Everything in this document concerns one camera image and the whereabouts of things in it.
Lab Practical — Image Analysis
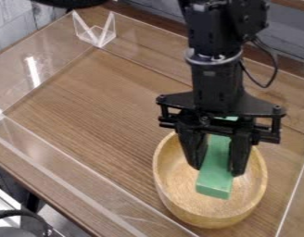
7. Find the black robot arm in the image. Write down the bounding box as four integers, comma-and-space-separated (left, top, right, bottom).
156, 0, 286, 177

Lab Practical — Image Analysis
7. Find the clear acrylic tray wall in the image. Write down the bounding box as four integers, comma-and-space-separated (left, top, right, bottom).
0, 16, 304, 237

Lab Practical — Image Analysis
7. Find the green rectangular block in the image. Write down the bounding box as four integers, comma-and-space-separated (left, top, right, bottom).
195, 116, 241, 200

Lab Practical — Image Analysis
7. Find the black metal table frame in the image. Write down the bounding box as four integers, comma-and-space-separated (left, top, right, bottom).
0, 166, 94, 237

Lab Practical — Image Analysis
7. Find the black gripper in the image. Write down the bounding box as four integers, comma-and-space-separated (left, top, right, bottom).
156, 50, 286, 177

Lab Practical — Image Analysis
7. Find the clear acrylic corner bracket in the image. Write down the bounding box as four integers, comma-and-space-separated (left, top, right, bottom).
72, 11, 116, 48

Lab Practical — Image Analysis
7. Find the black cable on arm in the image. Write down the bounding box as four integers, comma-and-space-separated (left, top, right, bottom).
241, 36, 279, 89

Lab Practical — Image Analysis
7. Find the brown wooden bowl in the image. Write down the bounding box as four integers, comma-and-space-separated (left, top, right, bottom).
152, 132, 269, 229

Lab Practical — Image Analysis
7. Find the black cable lower left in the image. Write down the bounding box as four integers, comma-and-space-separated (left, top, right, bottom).
0, 208, 55, 237

